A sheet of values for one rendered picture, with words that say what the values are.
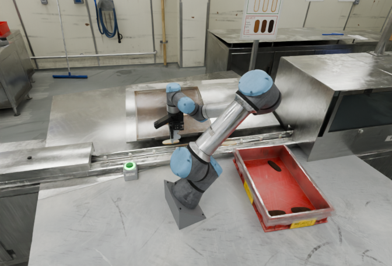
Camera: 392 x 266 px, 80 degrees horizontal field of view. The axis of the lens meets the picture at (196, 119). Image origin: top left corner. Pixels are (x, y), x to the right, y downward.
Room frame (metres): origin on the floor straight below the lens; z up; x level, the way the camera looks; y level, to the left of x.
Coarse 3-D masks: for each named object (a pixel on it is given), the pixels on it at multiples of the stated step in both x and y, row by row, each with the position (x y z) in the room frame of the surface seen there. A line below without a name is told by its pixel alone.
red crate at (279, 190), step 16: (256, 160) 1.05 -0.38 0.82; (272, 160) 1.06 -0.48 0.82; (240, 176) 0.91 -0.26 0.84; (256, 176) 0.92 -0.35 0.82; (272, 176) 0.93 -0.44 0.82; (288, 176) 0.93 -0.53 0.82; (272, 192) 0.81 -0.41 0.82; (288, 192) 0.82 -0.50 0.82; (256, 208) 0.71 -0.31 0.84; (272, 208) 0.72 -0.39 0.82; (288, 208) 0.72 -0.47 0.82
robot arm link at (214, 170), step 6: (210, 162) 0.75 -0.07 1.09; (216, 162) 0.80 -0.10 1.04; (210, 168) 0.73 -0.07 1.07; (216, 168) 0.74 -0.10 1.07; (210, 174) 0.72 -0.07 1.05; (216, 174) 0.73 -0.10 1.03; (204, 180) 0.70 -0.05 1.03; (210, 180) 0.72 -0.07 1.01; (198, 186) 0.70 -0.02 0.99; (204, 186) 0.70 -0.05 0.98
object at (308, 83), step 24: (288, 72) 1.45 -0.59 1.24; (312, 72) 1.30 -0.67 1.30; (336, 72) 1.31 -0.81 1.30; (360, 72) 1.32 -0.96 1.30; (384, 72) 1.34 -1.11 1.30; (288, 96) 1.38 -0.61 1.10; (312, 96) 1.19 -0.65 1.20; (336, 96) 1.71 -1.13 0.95; (288, 120) 1.32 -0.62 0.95; (312, 120) 1.13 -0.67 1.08; (312, 144) 1.07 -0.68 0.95; (336, 144) 1.10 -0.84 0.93; (360, 144) 1.15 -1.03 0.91; (384, 144) 1.20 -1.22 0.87
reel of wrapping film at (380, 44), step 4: (388, 20) 1.70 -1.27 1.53; (388, 24) 1.69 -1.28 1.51; (388, 28) 1.68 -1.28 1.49; (384, 32) 1.70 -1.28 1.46; (388, 32) 1.68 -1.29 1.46; (384, 36) 1.68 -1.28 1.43; (388, 36) 1.69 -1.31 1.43; (380, 40) 1.70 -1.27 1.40; (384, 40) 1.68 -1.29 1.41; (380, 44) 1.69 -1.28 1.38; (376, 48) 1.70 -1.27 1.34; (380, 48) 1.68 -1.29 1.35; (376, 52) 1.69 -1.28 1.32
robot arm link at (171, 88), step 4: (168, 84) 1.09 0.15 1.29; (172, 84) 1.09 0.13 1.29; (176, 84) 1.10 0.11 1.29; (168, 88) 1.06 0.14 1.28; (172, 88) 1.05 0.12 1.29; (176, 88) 1.06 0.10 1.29; (180, 88) 1.09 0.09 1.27; (168, 92) 1.06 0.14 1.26; (172, 92) 1.05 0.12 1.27; (168, 96) 1.06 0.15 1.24; (168, 100) 1.06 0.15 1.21; (168, 104) 1.06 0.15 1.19; (172, 104) 1.05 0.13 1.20
